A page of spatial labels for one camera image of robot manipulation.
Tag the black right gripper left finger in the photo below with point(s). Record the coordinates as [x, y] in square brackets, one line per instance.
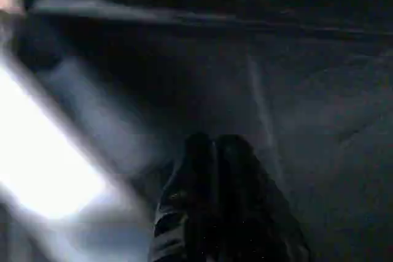
[190, 213]

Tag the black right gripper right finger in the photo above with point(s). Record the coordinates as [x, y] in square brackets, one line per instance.
[258, 219]

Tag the white plastic table leg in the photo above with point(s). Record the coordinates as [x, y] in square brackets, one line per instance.
[37, 151]

